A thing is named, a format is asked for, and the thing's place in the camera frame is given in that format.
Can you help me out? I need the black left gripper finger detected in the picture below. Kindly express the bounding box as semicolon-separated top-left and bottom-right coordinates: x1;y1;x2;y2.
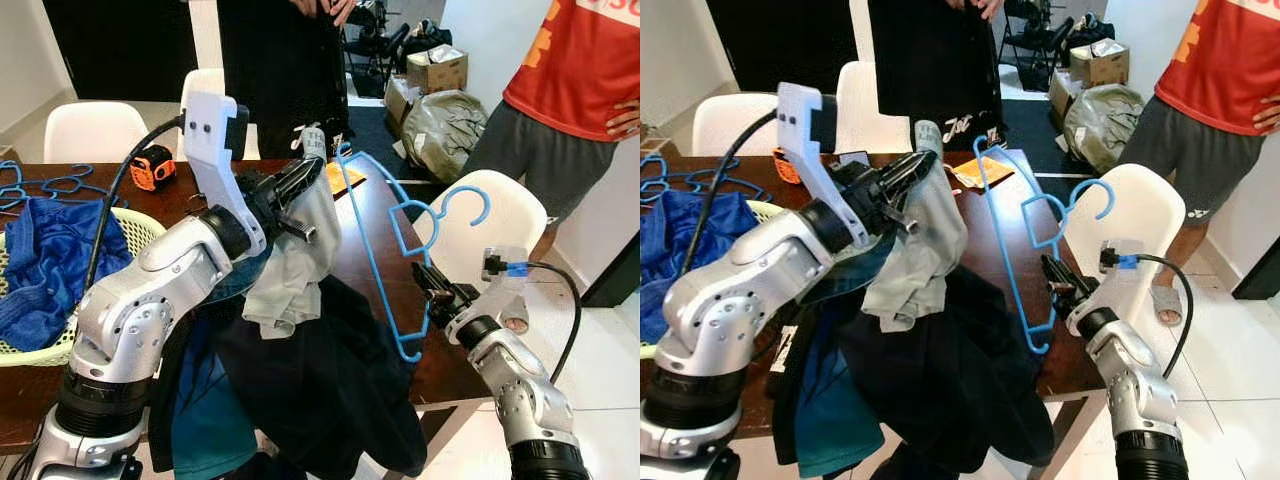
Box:
272;156;328;206
878;150;941;199

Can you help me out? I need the blue cloth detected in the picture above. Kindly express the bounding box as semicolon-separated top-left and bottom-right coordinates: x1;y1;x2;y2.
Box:
0;197;136;353
640;190;761;346

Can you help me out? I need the black folding stand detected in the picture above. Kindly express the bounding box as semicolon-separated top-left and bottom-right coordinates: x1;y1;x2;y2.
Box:
1000;0;1116;81
345;0;451;96

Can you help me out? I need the dark wooden table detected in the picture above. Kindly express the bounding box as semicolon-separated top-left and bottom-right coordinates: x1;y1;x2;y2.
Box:
0;155;546;456
640;148;1106;451

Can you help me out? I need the blue plastic hanger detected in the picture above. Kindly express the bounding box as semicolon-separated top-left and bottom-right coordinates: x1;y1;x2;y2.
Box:
972;135;1116;356
20;175;116;208
0;158;41;216
655;168;776;199
335;143;493;363
640;152;681;206

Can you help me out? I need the cardboard box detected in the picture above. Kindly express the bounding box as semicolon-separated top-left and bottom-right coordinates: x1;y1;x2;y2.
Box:
1068;38;1131;89
405;45;471;96
1048;68;1077;121
385;75;421;126

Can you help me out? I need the black garment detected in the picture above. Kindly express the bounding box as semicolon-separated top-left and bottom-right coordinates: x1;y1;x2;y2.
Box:
150;275;429;480
770;265;1056;480

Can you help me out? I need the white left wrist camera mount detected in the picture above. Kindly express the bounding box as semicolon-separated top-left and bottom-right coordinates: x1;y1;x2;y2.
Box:
183;92;269;256
777;82;871;246

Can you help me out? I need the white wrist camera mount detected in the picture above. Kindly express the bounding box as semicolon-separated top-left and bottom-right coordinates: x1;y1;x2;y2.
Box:
1070;238;1146;336
183;92;269;256
455;245;529;341
777;82;871;246

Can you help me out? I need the person in red shirt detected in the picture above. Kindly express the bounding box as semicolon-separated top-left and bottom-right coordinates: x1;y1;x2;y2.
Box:
1150;0;1280;326
462;0;641;336

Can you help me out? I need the olive green bag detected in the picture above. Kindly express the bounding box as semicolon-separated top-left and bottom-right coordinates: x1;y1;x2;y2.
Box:
1062;83;1146;176
400;90;489;183

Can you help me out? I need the pale green laundry basket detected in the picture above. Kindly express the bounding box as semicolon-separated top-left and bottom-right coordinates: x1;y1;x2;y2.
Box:
640;198;791;361
0;205;169;369

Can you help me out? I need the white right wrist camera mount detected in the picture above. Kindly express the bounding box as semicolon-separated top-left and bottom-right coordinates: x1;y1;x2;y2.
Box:
455;245;529;341
1070;238;1146;336

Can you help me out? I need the orange paper sheet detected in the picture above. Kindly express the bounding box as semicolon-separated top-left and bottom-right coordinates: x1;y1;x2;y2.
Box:
945;155;1016;191
325;160;366;196

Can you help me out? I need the person in black clothes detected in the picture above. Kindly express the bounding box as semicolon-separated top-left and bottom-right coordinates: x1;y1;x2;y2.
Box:
215;0;356;161
865;0;1006;151

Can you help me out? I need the teal garment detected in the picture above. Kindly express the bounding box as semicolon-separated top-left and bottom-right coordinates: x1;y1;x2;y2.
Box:
795;235;886;479
170;255;261;480

